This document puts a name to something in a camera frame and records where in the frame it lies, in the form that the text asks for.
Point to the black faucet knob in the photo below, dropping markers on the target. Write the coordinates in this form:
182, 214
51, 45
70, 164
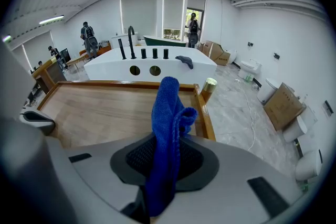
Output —
143, 53
166, 53
155, 53

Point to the wooden serving cart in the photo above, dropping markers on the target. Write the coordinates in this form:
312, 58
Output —
105, 112

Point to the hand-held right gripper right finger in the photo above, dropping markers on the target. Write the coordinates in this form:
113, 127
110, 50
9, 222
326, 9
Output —
231, 178

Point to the black hand shower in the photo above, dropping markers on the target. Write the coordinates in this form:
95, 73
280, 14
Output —
122, 49

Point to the ceiling tube light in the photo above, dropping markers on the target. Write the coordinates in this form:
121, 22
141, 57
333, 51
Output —
7, 38
51, 19

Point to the green bottle pack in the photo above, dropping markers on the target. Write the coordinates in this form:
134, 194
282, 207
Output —
249, 77

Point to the dark grey cloth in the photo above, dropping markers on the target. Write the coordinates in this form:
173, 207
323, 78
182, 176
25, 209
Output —
185, 60

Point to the green bathtub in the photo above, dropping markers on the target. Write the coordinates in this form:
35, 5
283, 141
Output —
162, 41

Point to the blue cloth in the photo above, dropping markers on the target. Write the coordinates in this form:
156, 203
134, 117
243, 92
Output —
165, 126

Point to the large grey roller blind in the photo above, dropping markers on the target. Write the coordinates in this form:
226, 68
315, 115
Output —
38, 47
18, 57

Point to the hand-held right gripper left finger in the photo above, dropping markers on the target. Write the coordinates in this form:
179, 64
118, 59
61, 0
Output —
99, 165

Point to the wide white roller blind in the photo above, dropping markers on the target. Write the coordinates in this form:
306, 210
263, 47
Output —
139, 15

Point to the orange sofa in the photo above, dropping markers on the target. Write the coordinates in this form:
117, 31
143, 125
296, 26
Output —
105, 49

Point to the white drawer cabinet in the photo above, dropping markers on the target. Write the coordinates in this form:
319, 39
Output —
118, 40

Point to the narrow white roller blind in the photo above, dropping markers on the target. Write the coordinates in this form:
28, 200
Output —
173, 10

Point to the white bathtub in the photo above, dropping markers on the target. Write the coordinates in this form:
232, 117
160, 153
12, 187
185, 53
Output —
110, 68

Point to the black gooseneck faucet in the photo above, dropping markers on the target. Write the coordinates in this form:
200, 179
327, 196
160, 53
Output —
132, 44

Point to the large cardboard box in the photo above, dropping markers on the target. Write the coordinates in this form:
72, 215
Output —
284, 106

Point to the dark wooden vanity desk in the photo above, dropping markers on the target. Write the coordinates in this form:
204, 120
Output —
52, 74

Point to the short white roller blind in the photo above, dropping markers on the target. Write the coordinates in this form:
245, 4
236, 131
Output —
196, 1

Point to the white egg-shaped toilet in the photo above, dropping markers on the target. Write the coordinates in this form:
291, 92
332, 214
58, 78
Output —
233, 57

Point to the open cardboard box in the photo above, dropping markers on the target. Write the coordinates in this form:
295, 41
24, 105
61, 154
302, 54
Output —
216, 53

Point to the black wall fixture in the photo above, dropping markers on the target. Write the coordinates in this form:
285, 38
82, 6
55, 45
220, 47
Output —
276, 55
250, 44
328, 108

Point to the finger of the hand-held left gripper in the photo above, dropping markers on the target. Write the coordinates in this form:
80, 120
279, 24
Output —
39, 119

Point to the light wooden coffee table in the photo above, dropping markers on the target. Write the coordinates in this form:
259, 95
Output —
76, 60

